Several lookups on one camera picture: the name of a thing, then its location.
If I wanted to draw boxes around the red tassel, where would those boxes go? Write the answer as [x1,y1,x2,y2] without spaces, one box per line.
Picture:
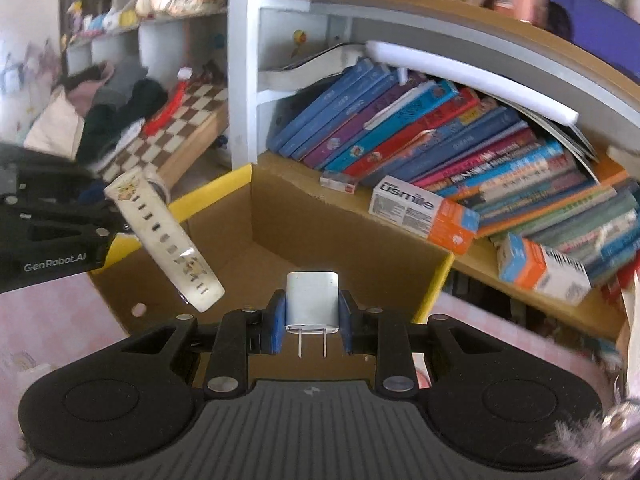
[142,64,195,137]

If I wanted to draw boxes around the pile of clothes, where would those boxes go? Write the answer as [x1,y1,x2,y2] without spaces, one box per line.
[22,59,169,172]

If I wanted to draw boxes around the dark blue book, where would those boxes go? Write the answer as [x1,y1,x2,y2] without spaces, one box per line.
[542,0,640,83]

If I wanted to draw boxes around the white printed watch strap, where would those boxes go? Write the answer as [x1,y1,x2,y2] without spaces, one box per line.
[104,168,225,314]

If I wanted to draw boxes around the wooden chessboard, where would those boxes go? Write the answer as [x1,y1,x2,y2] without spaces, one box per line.
[96,81,231,187]

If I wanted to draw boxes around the small red and white box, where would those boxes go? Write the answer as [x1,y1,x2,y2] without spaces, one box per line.
[319,170,359,195]

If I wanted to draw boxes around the white charger plug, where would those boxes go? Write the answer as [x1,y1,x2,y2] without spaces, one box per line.
[284,270,341,359]

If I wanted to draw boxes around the yellow cardboard box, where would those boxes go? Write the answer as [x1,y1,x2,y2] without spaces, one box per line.
[87,162,456,386]

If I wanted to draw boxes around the wooden bookshelf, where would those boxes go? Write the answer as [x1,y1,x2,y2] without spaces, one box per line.
[227,0,640,348]

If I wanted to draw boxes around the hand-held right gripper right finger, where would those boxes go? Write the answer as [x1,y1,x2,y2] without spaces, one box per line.
[340,290,502,397]

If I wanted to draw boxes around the grey fluffy keychain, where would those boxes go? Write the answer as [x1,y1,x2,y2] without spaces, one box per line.
[534,395,640,480]

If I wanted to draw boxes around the row of colourful books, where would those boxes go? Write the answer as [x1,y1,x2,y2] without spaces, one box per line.
[265,56,640,288]

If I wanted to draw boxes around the orange and white carton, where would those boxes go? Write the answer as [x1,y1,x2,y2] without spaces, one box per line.
[496,232,592,307]

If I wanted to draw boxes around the pink checked desk mat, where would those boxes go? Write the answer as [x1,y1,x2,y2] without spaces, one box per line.
[0,269,626,480]

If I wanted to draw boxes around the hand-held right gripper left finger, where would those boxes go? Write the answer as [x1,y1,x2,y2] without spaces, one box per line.
[119,290,287,400]

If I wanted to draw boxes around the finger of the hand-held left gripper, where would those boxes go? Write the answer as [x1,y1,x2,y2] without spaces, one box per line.
[27,199,133,272]

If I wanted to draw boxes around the white and orange toothpaste box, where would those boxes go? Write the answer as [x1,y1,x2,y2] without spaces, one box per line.
[368,175,481,256]

